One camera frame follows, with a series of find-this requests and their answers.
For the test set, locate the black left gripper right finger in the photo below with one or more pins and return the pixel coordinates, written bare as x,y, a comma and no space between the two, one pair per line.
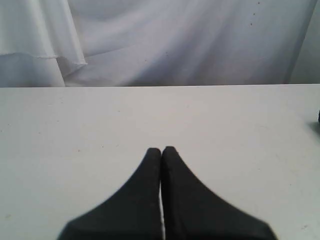
193,212

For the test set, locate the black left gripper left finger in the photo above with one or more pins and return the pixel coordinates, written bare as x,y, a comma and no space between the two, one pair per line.
131,213

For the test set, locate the white backdrop curtain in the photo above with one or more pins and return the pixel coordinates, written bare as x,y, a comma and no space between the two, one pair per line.
124,43

